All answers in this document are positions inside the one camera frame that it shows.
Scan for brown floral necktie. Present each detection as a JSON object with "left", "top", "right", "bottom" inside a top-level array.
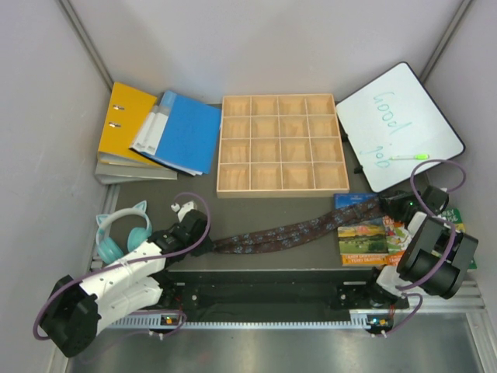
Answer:
[{"left": 214, "top": 197, "right": 384, "bottom": 255}]

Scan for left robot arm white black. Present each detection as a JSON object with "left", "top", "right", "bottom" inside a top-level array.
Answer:
[{"left": 33, "top": 195, "right": 211, "bottom": 357}]

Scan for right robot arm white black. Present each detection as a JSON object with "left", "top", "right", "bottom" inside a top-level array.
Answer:
[{"left": 362, "top": 186, "right": 478, "bottom": 308}]

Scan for green Treehouse book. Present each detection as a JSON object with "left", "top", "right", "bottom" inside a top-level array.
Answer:
[{"left": 439, "top": 207, "right": 478, "bottom": 271}]

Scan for green marker pen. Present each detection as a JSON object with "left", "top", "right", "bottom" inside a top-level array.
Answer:
[{"left": 390, "top": 154, "right": 429, "bottom": 161}]

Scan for Animal Farm book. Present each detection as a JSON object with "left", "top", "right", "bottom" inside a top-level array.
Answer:
[{"left": 337, "top": 217, "right": 388, "bottom": 266}]

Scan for teal cat-ear headphones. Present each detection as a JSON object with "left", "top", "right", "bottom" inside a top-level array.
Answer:
[{"left": 96, "top": 200, "right": 152, "bottom": 264}]

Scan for white whiteboard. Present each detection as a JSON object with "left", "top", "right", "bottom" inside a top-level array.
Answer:
[{"left": 336, "top": 62, "right": 465, "bottom": 193}]

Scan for blue folder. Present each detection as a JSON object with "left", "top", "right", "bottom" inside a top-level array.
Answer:
[{"left": 130, "top": 90, "right": 221, "bottom": 176}]

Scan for grey binder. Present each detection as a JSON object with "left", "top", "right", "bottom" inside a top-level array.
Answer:
[{"left": 95, "top": 162, "right": 178, "bottom": 185}]

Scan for wooden compartment tray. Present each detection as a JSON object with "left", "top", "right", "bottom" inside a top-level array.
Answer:
[{"left": 217, "top": 94, "right": 349, "bottom": 198}]

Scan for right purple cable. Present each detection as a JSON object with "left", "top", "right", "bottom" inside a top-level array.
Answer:
[{"left": 382, "top": 159, "right": 467, "bottom": 335}]

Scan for white cable duct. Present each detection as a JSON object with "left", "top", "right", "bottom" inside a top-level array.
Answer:
[{"left": 108, "top": 312, "right": 387, "bottom": 331}]

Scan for yellow ring binder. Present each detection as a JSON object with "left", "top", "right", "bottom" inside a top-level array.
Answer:
[{"left": 97, "top": 82, "right": 158, "bottom": 168}]

